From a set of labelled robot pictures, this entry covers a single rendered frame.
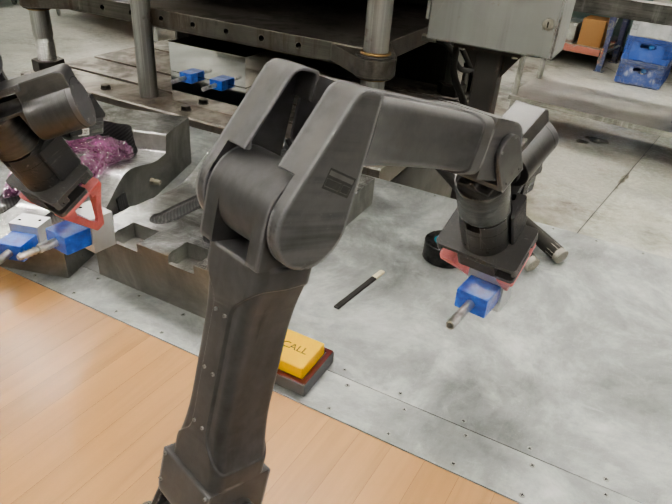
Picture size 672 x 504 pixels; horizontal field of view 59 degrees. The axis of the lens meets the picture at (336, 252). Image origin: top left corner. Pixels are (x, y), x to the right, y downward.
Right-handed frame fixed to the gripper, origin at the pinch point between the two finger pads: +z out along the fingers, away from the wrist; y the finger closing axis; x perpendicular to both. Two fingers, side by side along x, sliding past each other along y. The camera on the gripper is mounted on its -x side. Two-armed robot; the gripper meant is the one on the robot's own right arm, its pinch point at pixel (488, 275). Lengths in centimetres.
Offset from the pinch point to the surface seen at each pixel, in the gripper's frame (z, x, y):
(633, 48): 329, -445, 90
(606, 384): 17.3, -0.1, -17.0
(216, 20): 19, -51, 106
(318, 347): 2.0, 18.7, 15.6
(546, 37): 21, -71, 22
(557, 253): 28.8, -24.6, -0.3
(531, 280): 26.5, -16.1, 0.9
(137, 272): 0, 23, 48
